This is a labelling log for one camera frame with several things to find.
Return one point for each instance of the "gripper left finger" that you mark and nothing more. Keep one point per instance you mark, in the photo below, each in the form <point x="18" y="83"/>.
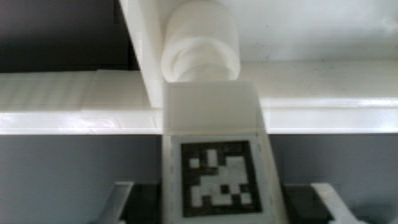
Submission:
<point x="132" y="205"/>

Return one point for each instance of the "white square tabletop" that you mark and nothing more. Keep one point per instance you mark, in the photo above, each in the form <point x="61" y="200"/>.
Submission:
<point x="309" y="47"/>

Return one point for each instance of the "white U-shaped obstacle fence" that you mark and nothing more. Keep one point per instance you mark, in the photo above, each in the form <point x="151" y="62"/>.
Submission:
<point x="77" y="106"/>

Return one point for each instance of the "white table leg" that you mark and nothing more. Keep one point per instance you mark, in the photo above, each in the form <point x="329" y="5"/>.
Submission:
<point x="221" y="188"/>

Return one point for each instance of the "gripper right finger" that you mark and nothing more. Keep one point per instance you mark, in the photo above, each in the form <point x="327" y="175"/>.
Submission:
<point x="315" y="205"/>

